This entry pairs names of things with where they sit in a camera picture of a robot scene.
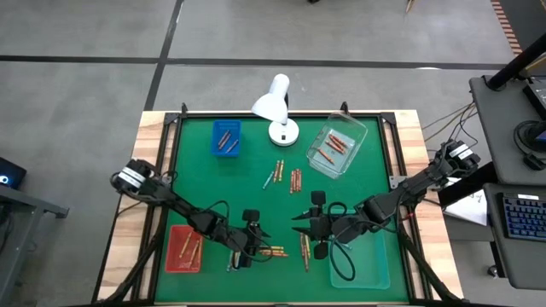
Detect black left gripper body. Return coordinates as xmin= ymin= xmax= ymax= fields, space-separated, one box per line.
xmin=219 ymin=207 xmax=269 ymax=270

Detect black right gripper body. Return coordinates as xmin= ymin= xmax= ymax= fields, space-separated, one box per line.
xmin=307 ymin=190 xmax=345 ymax=261

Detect red plastic basket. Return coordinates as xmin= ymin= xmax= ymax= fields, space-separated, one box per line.
xmin=164 ymin=224 xmax=206 ymax=274

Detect teal plastic bin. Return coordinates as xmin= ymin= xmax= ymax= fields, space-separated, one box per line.
xmin=327 ymin=208 xmax=392 ymax=290

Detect clear plastic container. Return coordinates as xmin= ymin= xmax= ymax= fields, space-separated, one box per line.
xmin=305 ymin=112 xmax=369 ymax=180

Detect blue plastic basket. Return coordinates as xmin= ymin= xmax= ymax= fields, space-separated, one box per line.
xmin=211 ymin=119 xmax=243 ymax=158

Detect white paper sheet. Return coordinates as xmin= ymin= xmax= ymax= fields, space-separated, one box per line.
xmin=443 ymin=189 xmax=490 ymax=227

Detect grey monitor desk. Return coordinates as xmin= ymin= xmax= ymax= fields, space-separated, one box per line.
xmin=468 ymin=74 xmax=546 ymax=187

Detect backlit black keyboard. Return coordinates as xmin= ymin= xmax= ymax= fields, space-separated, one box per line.
xmin=502 ymin=194 xmax=546 ymax=242

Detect grey keyboard desk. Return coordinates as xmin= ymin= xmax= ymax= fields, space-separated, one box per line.
xmin=485 ymin=182 xmax=546 ymax=291

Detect black headphones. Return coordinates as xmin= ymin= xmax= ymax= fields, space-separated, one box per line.
xmin=513 ymin=119 xmax=546 ymax=171

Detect grey side cart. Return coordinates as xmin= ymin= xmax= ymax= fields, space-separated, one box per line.
xmin=0 ymin=182 xmax=70 ymax=307

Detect black computer with blue light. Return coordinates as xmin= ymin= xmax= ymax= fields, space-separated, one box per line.
xmin=0 ymin=156 xmax=27 ymax=191

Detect black monitor pole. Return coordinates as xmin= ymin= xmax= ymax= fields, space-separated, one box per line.
xmin=485 ymin=32 xmax=546 ymax=93

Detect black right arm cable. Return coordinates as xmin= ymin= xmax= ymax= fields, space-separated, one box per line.
xmin=326 ymin=201 xmax=357 ymax=282

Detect black table frame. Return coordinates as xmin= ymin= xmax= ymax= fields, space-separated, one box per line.
xmin=91 ymin=101 xmax=466 ymax=307

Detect black floor cable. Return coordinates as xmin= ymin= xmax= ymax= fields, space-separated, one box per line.
xmin=421 ymin=101 xmax=479 ymax=154

